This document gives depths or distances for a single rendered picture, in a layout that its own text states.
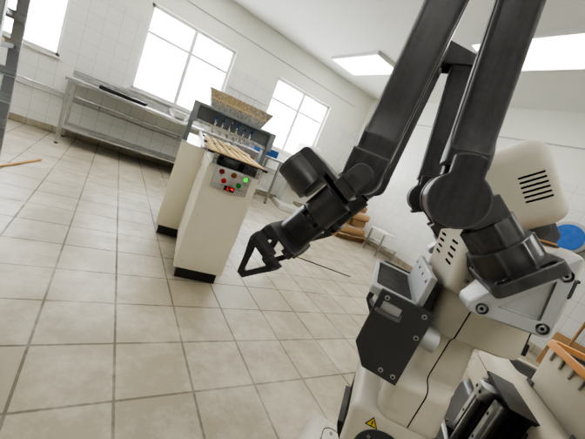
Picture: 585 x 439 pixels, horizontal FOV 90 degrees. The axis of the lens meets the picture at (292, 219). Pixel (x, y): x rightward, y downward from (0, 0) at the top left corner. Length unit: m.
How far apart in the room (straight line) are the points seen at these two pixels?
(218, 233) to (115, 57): 4.14
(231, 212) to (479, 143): 1.73
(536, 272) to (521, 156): 0.23
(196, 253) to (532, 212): 1.87
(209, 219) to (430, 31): 1.75
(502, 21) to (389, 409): 0.67
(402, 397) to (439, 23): 0.63
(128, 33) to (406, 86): 5.45
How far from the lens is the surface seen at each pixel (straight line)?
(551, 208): 0.64
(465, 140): 0.47
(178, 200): 2.72
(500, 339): 0.70
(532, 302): 0.51
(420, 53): 0.50
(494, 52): 0.51
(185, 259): 2.15
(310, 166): 0.48
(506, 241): 0.47
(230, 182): 1.95
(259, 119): 2.73
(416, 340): 0.62
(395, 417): 0.73
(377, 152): 0.45
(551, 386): 0.89
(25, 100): 5.87
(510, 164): 0.62
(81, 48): 5.76
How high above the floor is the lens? 1.08
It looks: 11 degrees down
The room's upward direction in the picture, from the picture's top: 23 degrees clockwise
